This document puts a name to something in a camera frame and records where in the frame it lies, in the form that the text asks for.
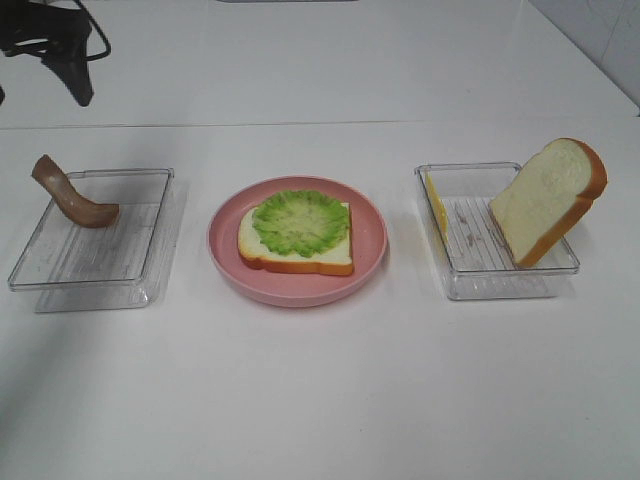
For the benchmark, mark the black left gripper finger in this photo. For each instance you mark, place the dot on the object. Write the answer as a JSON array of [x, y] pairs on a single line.
[[74, 73]]

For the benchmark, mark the pink round plate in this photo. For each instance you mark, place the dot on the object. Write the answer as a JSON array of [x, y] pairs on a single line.
[[369, 244]]

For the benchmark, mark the yellow cheese slice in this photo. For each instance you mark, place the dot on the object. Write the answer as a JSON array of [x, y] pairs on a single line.
[[438, 208]]

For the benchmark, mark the clear plastic tray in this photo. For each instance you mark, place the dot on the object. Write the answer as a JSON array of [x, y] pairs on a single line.
[[125, 265], [477, 264]]

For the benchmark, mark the clear right plastic tray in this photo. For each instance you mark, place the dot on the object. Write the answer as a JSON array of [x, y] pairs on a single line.
[[477, 264]]

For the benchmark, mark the clear left plastic tray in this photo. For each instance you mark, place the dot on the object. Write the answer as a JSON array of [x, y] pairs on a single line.
[[125, 265]]

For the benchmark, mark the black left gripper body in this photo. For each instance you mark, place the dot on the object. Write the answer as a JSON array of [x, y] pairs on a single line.
[[44, 31]]

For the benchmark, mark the green lettuce leaf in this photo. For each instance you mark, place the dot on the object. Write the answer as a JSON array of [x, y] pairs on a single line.
[[305, 222]]

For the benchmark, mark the bread slice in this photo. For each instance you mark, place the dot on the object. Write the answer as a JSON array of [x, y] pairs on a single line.
[[335, 261], [547, 198]]

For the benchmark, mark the brown bacon strip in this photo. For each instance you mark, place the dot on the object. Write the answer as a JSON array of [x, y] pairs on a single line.
[[75, 207]]

